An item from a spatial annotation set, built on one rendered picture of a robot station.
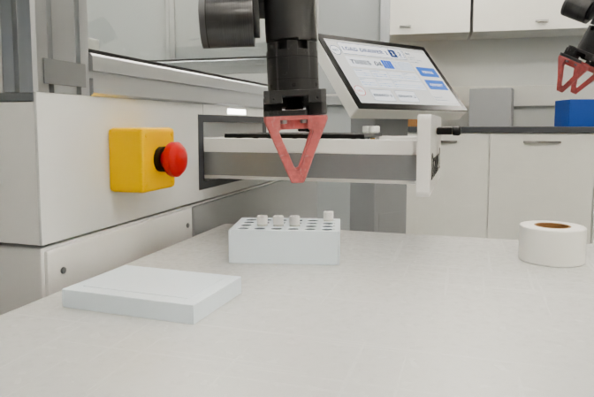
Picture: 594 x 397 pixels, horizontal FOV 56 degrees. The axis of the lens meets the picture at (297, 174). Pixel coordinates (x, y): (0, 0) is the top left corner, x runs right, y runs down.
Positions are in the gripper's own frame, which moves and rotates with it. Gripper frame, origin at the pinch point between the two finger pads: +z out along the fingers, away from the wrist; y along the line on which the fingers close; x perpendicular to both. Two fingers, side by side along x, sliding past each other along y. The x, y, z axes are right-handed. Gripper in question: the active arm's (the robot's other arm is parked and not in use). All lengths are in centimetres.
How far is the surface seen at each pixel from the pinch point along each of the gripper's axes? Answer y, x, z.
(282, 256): 1.9, -2.1, 9.0
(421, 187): -10.2, 16.7, 3.3
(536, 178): -282, 160, 33
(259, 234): 1.6, -4.5, 6.4
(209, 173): -22.0, -12.5, 1.2
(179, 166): -0.3, -13.2, -1.4
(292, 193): -65, 1, 10
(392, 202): -122, 36, 21
